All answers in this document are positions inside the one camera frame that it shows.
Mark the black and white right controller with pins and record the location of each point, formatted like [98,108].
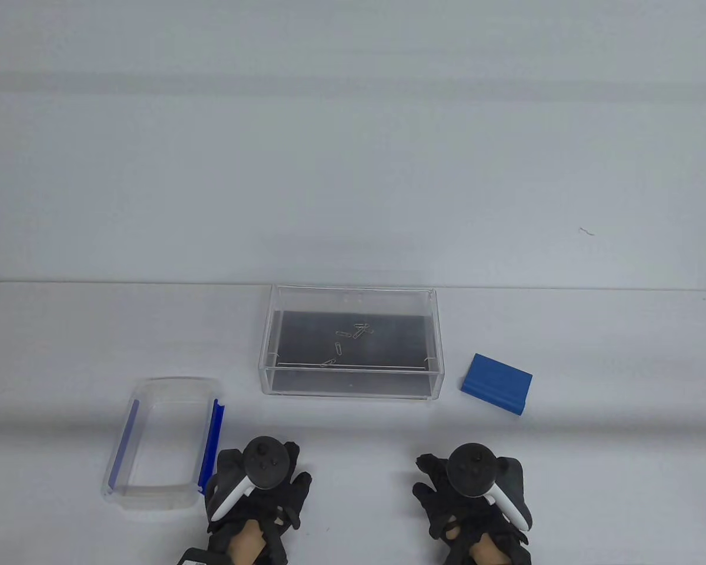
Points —
[470,471]

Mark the person's right hand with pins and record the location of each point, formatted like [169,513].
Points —
[447,506]

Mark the person's left hand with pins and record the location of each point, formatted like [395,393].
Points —
[270,500]

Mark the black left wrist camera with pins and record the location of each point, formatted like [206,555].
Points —
[195,558]

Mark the clear plastic box blue clips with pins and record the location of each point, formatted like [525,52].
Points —
[159,447]

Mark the group of silver paper clips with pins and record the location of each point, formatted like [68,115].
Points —
[343,334]

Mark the clear acrylic drawer organizer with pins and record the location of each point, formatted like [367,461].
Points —
[388,347]

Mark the blue plastic scraper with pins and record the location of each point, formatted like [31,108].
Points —
[494,379]

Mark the black and white left controller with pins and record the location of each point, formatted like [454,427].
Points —
[265,465]

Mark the black and white controller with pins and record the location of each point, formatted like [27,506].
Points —
[470,471]
[265,465]

